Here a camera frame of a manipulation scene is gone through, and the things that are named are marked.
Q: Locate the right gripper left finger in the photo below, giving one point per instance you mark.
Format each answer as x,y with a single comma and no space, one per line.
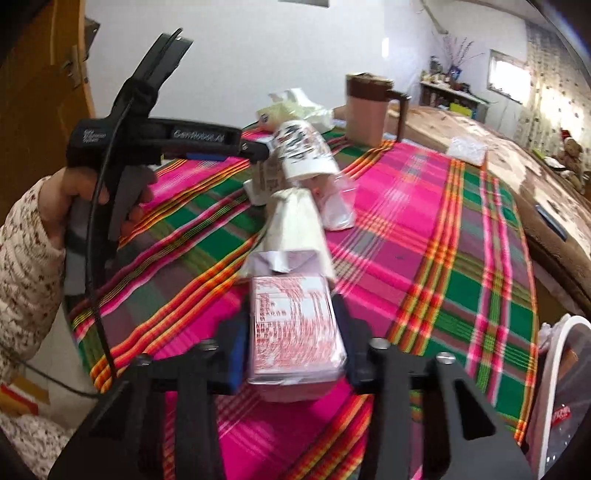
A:
122,437

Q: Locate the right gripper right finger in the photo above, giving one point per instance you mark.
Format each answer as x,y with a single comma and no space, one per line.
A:
463,435

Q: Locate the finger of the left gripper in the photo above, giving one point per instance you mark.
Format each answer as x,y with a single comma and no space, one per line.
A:
250,150

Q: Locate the white yogurt cup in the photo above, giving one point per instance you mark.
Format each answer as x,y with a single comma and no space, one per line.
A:
266,178

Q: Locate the patterned paper cup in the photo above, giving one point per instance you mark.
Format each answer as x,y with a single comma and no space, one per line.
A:
308,162

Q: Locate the red snack box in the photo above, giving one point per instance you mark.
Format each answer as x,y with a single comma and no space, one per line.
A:
296,350

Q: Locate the white paper carton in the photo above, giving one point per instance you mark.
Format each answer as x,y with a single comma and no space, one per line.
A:
292,242

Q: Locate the patterned left sleeve forearm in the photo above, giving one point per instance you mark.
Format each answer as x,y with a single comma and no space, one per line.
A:
31,292

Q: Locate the white trash bin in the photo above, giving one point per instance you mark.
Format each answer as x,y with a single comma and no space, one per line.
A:
559,431

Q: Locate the person's left hand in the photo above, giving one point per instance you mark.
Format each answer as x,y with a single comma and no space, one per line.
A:
58,192

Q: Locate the white tissue pack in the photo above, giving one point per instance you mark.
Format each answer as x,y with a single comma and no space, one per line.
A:
293,104

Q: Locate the plaid pink green tablecloth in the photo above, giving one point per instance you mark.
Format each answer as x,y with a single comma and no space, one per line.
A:
437,261

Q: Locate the wooden door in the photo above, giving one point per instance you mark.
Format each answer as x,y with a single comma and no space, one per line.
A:
44,89

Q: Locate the pink brown travel mug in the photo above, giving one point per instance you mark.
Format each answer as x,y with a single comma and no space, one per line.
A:
368,98

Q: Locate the white shelf with items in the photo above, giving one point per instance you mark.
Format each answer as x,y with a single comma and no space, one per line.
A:
442,90

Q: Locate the white orange tissue box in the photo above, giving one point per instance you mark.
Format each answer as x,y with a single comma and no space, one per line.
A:
468,150

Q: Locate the dark blue phone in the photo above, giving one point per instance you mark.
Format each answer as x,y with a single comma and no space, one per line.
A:
552,223

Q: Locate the dried branches in vase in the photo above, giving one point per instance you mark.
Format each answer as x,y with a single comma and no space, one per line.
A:
457,52

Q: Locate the teddy bear santa hat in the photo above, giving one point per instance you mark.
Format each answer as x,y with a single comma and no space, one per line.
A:
570,158

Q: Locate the patterned window curtain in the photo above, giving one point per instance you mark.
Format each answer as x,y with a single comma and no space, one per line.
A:
559,97

